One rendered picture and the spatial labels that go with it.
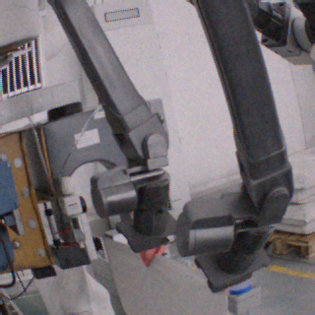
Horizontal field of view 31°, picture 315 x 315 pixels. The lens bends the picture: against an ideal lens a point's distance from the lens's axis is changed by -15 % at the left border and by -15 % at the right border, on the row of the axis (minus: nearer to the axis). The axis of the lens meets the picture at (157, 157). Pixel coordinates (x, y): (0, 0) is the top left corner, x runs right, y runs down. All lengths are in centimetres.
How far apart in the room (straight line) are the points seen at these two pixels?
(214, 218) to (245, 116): 14
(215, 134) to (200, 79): 55
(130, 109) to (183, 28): 514
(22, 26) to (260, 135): 60
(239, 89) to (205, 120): 551
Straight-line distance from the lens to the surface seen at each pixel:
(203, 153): 615
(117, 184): 103
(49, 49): 455
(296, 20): 122
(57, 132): 135
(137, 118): 103
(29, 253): 136
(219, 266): 85
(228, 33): 62
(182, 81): 606
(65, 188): 130
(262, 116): 68
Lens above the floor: 139
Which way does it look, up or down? 7 degrees down
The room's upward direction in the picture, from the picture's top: 11 degrees counter-clockwise
